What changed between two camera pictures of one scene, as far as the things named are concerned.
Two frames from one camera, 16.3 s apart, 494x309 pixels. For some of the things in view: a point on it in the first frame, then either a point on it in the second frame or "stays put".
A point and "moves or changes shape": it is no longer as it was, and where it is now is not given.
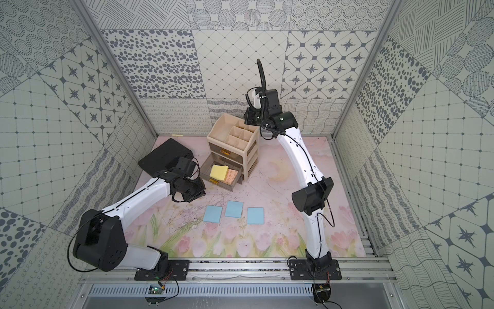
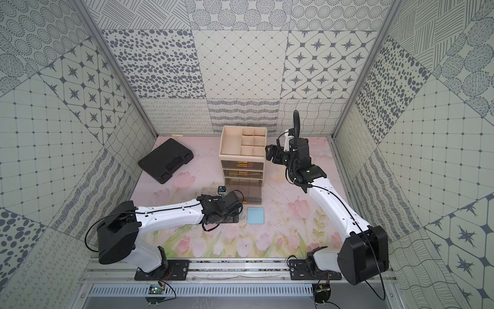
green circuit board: (155, 289) stays put
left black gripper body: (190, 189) -> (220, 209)
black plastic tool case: (159, 156) stays put
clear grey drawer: (215, 159) -> (251, 188)
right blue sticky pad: (255, 215) stays put
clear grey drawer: (225, 153) -> (246, 165)
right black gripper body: (255, 118) -> (282, 158)
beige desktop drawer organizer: (230, 138) moves or changes shape
